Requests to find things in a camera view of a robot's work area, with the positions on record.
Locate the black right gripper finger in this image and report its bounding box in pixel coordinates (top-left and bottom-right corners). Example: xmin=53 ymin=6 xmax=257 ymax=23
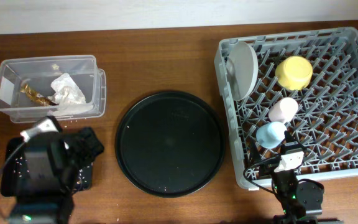
xmin=250 ymin=139 xmax=261 ymax=165
xmin=284 ymin=131 xmax=297 ymax=145

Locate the light blue plastic cup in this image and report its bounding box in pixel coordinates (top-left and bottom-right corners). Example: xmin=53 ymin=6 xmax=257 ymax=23
xmin=256 ymin=121 xmax=287 ymax=149

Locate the pink plastic cup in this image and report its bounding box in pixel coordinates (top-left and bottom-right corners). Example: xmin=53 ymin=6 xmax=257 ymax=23
xmin=268 ymin=97 xmax=298 ymax=123

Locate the white napkin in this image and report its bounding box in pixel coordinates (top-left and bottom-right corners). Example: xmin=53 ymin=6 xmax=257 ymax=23
xmin=48 ymin=73 xmax=93 ymax=116

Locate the yellow plastic bowl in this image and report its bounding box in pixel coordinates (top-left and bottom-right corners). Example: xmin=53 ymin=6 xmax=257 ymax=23
xmin=275 ymin=56 xmax=313 ymax=91

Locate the grey plate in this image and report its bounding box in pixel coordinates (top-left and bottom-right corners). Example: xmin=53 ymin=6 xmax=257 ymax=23
xmin=226 ymin=42 xmax=258 ymax=101

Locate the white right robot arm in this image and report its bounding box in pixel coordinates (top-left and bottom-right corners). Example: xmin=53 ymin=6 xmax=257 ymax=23
xmin=243 ymin=131 xmax=324 ymax=224

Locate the clear plastic waste bin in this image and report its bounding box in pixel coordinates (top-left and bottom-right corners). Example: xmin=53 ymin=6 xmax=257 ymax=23
xmin=0 ymin=55 xmax=107 ymax=123

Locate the grey dishwasher rack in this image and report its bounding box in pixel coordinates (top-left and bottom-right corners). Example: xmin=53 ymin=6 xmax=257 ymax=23
xmin=214 ymin=27 xmax=358 ymax=190

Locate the gold snack wrapper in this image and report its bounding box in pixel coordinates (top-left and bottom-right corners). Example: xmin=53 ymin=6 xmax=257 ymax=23
xmin=20 ymin=84 xmax=57 ymax=106

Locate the black rectangular tray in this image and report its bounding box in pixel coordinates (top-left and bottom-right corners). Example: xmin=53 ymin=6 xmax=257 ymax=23
xmin=0 ymin=133 xmax=93 ymax=198

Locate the round black tray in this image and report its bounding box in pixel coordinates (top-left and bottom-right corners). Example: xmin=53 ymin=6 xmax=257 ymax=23
xmin=115 ymin=91 xmax=226 ymax=198

